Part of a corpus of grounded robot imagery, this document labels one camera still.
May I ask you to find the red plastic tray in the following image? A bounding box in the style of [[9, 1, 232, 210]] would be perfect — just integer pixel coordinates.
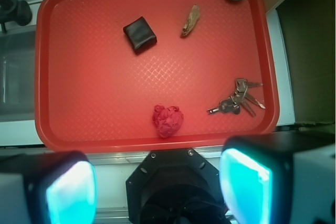
[[35, 0, 279, 153]]

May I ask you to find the brown wood piece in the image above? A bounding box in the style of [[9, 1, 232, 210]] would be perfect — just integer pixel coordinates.
[[180, 5, 201, 38]]

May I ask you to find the crumpled red paper ball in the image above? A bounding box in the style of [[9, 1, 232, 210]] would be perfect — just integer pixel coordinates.
[[152, 104, 184, 138]]

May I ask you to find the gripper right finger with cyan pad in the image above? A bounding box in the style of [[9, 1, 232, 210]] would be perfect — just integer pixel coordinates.
[[219, 131, 335, 223]]

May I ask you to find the silver key bunch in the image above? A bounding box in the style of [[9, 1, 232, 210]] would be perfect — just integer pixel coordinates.
[[207, 78, 266, 117]]

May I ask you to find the black octagonal mount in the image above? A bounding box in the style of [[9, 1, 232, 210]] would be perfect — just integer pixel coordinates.
[[125, 148, 230, 223]]

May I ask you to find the black leather wallet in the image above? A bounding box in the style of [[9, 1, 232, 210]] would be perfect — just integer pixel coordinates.
[[123, 16, 158, 55]]

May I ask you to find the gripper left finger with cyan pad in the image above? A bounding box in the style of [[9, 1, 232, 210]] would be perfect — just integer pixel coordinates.
[[1, 151, 97, 223]]

